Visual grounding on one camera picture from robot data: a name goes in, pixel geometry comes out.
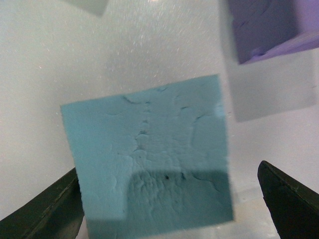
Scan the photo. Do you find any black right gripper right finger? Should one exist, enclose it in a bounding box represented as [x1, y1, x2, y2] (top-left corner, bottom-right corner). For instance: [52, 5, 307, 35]
[257, 160, 319, 239]

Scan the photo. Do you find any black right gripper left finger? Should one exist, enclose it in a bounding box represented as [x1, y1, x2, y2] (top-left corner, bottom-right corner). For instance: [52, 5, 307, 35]
[0, 168, 84, 239]

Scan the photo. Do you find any light blue foam block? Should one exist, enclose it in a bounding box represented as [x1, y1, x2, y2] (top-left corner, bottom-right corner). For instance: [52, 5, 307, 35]
[61, 75, 233, 239]

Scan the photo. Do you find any purple foam block near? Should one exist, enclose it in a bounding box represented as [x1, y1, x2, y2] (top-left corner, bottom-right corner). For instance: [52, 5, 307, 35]
[228, 0, 319, 64]

